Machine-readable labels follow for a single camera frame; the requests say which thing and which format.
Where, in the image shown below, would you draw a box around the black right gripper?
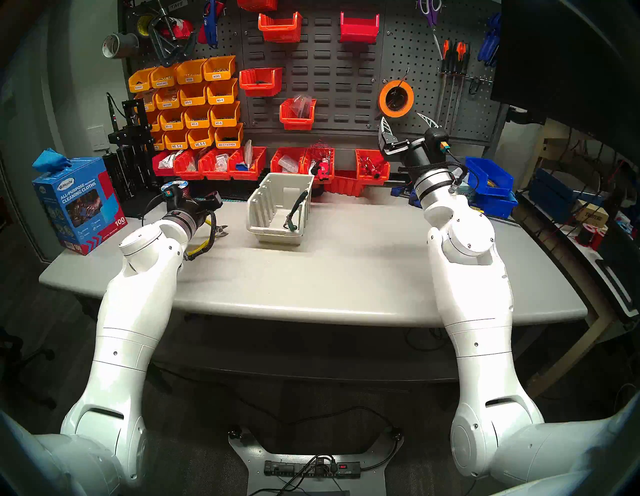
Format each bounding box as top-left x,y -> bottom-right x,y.
378,111 -> 445,176

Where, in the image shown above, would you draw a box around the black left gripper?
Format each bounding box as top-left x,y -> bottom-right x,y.
174,191 -> 224,224

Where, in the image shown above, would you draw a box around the yellow handled pliers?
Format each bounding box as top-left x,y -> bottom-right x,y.
186,220 -> 230,261

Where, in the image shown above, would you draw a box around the beige plastic storage box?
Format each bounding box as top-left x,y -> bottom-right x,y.
246,172 -> 315,246

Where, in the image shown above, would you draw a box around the green handled pliers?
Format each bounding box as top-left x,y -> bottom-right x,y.
283,190 -> 310,232

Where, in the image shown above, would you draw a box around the tan cardboard box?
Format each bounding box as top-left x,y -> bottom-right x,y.
577,202 -> 610,229

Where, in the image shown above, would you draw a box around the green cutting mat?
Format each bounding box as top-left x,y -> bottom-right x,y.
220,181 -> 252,204

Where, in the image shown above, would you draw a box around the orange tape roll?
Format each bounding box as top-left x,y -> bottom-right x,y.
377,79 -> 416,119

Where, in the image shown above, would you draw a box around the red small clamps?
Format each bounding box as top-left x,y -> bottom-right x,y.
361,155 -> 390,179

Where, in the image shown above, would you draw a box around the orange bin labelled M2.5-5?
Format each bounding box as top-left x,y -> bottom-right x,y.
188,127 -> 217,150

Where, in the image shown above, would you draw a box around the orange bin labelled M4 HEX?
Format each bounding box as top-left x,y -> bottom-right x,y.
215,123 -> 245,150

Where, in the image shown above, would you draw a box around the orange bin labelled M3-8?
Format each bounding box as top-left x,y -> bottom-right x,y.
184,105 -> 214,129

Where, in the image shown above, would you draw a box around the orange bin labelled M3-6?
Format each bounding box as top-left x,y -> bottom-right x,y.
210,101 -> 242,128

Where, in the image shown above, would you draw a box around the blue plastic bin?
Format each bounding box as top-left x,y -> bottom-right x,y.
470,191 -> 520,220
464,156 -> 515,197

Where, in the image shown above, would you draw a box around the black metal stand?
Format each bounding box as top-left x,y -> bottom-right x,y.
102,98 -> 164,220

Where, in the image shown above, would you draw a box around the orange bin labelled M4-6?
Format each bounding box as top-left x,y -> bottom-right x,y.
179,82 -> 210,107

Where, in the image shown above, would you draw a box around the orange bin labelled M3-4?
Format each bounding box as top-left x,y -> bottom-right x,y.
207,78 -> 240,105

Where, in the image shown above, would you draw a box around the blue spring clamp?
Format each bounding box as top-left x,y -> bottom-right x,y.
476,12 -> 503,69

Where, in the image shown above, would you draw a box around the orange bin labelled M3X8 BAD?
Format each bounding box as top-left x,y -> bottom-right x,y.
150,64 -> 179,89

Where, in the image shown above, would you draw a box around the orange bin labelled M3X6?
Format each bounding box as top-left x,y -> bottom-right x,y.
203,55 -> 237,82

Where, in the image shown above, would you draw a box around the blue cleaning cloths carton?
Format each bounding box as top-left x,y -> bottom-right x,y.
32,157 -> 128,256

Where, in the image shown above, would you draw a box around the black soldering iron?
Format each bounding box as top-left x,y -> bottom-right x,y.
105,92 -> 122,132

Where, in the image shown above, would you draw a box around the orange bin labelled M3X5X4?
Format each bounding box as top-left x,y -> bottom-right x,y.
128,67 -> 157,94

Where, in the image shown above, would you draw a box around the grey metal C-clamp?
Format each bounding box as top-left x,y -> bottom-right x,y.
147,1 -> 199,69

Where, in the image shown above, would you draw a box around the dark blue case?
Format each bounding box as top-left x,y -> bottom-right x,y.
528,167 -> 601,224

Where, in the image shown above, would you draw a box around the blue cleaning cloth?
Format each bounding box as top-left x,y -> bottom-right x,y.
32,148 -> 74,174

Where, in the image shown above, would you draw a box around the black computer monitor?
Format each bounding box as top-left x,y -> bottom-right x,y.
489,0 -> 640,168

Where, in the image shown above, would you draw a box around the black table leg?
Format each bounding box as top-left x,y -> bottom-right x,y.
147,362 -> 174,394

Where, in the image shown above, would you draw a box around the black office chair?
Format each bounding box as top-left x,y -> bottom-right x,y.
0,325 -> 57,411

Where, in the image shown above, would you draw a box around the black power strip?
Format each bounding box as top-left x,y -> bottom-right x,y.
263,459 -> 362,480

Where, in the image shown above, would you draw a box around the beige side table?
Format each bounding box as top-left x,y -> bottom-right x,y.
517,190 -> 640,399

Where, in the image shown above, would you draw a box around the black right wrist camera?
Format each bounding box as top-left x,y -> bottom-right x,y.
425,126 -> 452,154

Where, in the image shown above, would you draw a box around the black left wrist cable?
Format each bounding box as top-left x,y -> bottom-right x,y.
184,210 -> 219,262

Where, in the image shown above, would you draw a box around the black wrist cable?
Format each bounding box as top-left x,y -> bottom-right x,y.
184,210 -> 219,262
399,159 -> 470,195

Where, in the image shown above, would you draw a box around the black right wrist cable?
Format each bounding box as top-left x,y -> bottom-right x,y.
399,159 -> 470,195

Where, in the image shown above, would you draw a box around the orange black handled screwdriver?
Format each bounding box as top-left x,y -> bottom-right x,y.
435,39 -> 454,124
446,41 -> 467,133

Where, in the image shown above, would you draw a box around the grey pegboard wall panel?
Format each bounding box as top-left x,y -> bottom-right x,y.
118,0 -> 507,147

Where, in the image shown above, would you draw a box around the red wire tangle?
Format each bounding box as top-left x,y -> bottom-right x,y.
305,142 -> 334,164

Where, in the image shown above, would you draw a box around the purple handled scissors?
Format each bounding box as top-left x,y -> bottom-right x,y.
416,0 -> 444,59

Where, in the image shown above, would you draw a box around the black monitor mount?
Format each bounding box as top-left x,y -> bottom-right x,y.
504,104 -> 547,127

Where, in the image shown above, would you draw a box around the white wall plate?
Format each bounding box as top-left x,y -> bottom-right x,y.
86,125 -> 110,152

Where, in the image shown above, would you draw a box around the grey duct tape roll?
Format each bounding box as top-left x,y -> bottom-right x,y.
102,32 -> 140,60

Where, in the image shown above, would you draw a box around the black floor cable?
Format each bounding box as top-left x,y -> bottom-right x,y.
150,362 -> 404,473

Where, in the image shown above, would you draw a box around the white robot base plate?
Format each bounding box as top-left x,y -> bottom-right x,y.
228,426 -> 405,496

